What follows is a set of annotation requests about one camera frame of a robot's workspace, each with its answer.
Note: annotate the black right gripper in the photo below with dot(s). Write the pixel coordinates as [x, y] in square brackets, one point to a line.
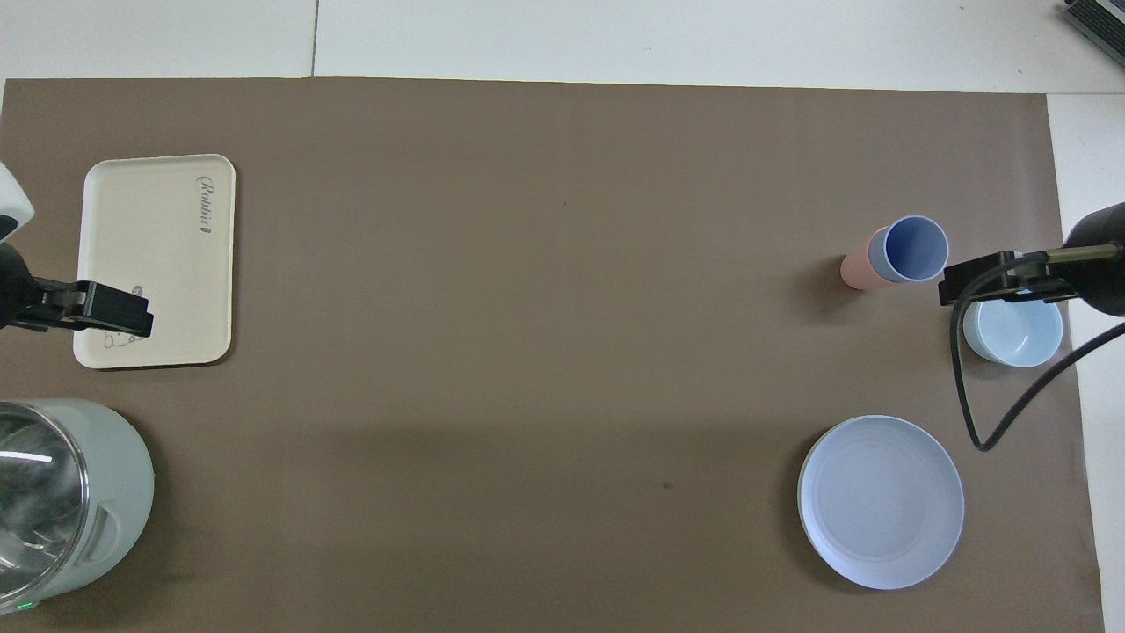
[1103, 264]

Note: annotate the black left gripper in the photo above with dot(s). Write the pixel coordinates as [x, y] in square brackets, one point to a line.
[16, 290]

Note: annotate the blue plastic cup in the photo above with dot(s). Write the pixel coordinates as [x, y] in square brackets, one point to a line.
[914, 251]

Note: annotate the pink plastic cup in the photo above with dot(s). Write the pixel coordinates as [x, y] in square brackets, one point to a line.
[854, 268]

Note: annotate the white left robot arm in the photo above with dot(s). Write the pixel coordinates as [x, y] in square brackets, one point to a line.
[10, 198]

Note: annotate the cream tray with Rabbit print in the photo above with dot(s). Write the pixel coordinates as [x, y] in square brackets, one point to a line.
[149, 255]

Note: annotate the light blue bowl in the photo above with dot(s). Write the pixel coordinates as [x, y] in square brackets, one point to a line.
[1011, 338]

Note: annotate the pale green electric pot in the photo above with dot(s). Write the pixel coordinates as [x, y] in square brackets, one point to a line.
[119, 475]

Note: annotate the glass pot lid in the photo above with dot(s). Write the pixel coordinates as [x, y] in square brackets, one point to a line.
[39, 501]

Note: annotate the pale blue round plate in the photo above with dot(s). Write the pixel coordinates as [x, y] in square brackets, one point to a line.
[879, 501]

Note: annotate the grey ribbed device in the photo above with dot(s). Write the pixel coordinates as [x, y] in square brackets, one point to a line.
[1099, 22]

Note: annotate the brown paper table mat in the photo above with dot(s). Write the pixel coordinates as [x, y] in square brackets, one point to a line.
[545, 352]

